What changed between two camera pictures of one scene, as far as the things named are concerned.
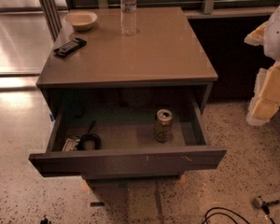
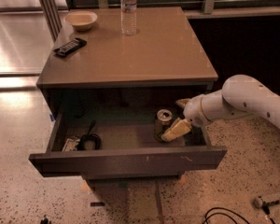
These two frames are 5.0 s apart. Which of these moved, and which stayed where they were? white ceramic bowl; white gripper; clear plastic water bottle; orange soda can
Moved: white gripper
Stayed: clear plastic water bottle; orange soda can; white ceramic bowl
